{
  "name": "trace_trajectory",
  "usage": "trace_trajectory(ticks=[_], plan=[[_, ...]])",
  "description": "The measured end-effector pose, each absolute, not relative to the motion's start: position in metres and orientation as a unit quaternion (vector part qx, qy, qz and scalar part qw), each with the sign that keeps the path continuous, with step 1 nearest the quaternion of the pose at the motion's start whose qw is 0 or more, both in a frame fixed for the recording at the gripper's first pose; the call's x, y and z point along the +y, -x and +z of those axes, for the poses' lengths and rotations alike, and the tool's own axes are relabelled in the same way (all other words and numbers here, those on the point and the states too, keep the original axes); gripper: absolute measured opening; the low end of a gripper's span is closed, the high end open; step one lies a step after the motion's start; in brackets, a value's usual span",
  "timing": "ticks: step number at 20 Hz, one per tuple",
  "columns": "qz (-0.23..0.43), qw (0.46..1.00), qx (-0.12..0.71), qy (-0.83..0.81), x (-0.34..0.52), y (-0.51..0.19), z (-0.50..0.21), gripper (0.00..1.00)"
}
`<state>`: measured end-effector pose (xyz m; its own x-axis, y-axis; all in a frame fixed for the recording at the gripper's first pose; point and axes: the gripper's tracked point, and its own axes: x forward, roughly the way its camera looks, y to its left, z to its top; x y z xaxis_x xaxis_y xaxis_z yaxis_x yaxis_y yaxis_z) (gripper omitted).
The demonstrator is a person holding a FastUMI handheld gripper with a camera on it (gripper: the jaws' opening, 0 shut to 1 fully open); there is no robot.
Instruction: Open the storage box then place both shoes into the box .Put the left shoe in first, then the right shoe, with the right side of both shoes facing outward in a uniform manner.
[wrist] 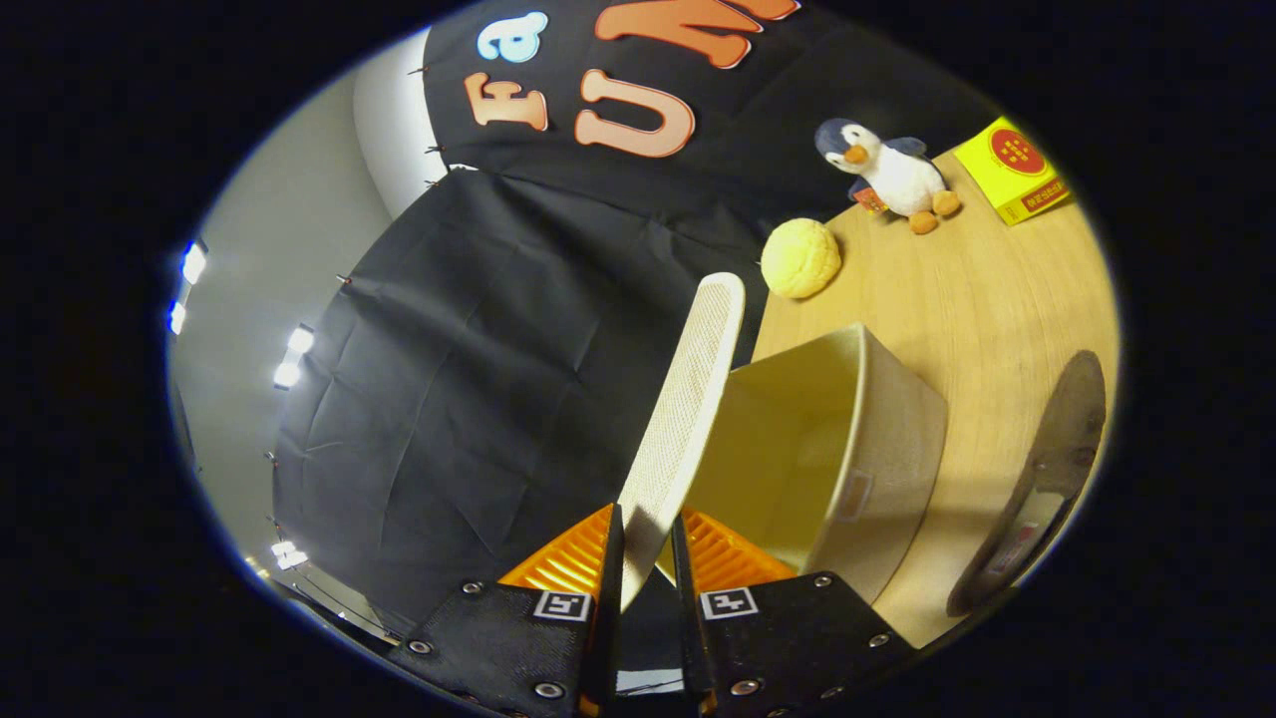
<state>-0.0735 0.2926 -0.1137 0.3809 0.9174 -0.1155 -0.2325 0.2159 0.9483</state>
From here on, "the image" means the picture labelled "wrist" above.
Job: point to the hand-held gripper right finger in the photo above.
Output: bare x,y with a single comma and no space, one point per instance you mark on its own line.
688,618

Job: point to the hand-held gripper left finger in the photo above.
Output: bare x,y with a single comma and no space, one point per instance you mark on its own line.
610,638

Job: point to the beige fabric storage box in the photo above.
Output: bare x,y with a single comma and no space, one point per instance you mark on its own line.
877,449

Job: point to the brown fuzzy slipper shoe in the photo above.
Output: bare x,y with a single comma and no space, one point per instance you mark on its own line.
1057,449

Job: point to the black backdrop cloth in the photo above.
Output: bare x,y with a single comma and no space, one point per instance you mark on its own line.
498,349

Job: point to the ceiling light panel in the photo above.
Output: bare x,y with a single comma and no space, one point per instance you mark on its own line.
193,262
177,317
289,554
293,357

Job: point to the yellow plush bun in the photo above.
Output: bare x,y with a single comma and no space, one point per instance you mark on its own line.
800,259

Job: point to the penguin plush toy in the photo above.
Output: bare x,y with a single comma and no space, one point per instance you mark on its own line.
902,178

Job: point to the yellow book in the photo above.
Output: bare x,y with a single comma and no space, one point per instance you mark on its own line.
1012,165

